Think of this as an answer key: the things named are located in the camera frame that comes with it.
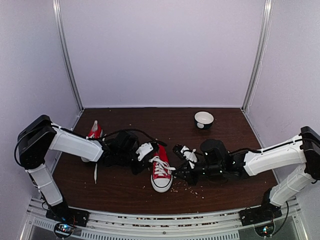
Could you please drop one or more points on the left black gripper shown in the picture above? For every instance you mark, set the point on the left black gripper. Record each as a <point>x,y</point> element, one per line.
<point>144,164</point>

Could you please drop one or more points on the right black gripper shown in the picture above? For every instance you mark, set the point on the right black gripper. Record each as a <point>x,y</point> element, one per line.
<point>188,175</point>

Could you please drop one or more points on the red canvas sneaker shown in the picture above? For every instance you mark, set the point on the red canvas sneaker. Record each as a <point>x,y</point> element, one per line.
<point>93,135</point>
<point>161,177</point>

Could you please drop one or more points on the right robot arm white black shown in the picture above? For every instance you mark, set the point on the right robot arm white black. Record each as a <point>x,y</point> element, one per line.
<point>303,150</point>

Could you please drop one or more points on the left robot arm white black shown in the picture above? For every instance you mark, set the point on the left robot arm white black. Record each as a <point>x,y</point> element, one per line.
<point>43,135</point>

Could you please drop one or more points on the black bowl white inside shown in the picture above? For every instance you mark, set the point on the black bowl white inside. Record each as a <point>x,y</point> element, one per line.
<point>203,120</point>

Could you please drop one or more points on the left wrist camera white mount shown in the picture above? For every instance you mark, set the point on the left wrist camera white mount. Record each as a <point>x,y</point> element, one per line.
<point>145,149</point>

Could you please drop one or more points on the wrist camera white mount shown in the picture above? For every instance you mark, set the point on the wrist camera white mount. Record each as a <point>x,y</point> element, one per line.
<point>145,149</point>
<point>186,154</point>

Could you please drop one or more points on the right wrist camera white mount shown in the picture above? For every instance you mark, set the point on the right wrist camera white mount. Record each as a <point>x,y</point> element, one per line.
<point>186,154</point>

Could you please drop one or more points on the aluminium front rail frame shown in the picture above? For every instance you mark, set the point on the aluminium front rail frame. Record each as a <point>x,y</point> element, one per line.
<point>219,225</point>

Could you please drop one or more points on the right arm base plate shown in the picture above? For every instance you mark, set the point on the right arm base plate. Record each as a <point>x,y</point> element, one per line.
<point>252,216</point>

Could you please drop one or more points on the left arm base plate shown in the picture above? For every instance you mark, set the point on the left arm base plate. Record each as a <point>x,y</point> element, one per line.
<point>73,217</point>

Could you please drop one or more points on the right aluminium corner post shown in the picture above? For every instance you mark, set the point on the right aluminium corner post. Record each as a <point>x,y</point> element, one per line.
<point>263,36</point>

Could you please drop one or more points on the aluminium corner post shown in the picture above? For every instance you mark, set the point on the aluminium corner post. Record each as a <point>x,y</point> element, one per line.
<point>66,57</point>
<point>263,36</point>

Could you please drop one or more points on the left aluminium corner post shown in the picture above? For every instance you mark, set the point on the left aluminium corner post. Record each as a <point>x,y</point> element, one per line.
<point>66,57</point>

